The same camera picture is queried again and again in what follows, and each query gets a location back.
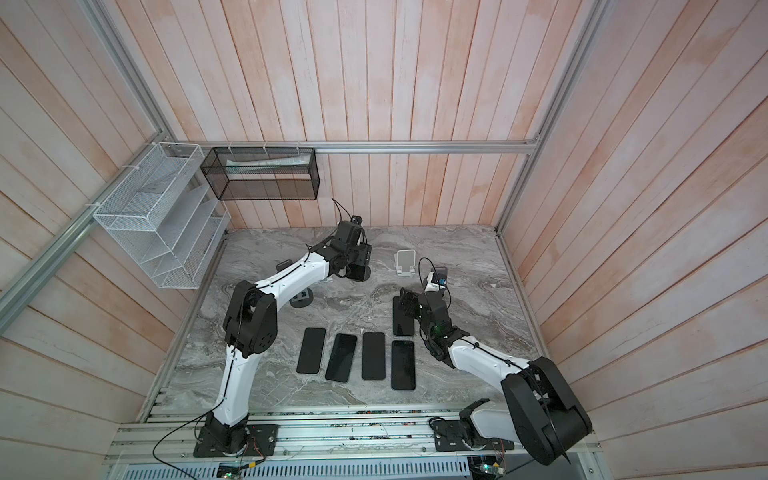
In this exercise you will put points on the round black phone stand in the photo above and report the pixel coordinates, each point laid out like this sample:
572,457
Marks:
284,265

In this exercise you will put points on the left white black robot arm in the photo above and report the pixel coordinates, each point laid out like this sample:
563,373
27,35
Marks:
251,321

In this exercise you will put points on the reflective black phone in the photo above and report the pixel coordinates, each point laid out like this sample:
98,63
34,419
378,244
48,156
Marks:
403,325

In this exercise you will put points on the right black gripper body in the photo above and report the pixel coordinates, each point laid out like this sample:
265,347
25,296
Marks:
415,307

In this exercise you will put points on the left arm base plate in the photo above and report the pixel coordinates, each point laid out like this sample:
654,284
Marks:
237,441

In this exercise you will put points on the dark round stand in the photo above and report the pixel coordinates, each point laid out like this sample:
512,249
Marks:
302,299

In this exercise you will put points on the white wire mesh shelf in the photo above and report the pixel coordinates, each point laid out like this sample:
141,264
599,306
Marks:
170,227

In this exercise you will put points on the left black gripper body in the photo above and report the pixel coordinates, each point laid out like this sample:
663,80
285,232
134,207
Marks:
359,255

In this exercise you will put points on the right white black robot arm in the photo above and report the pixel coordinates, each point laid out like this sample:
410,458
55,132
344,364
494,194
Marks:
541,412

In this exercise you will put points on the aluminium front rail frame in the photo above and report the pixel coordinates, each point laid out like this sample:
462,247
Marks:
381,442

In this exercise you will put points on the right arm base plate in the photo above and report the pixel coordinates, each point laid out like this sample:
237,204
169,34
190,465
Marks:
458,435

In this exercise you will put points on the black wire mesh basket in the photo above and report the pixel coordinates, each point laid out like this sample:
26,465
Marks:
262,173

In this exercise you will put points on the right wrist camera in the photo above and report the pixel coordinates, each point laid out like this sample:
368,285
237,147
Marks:
435,282

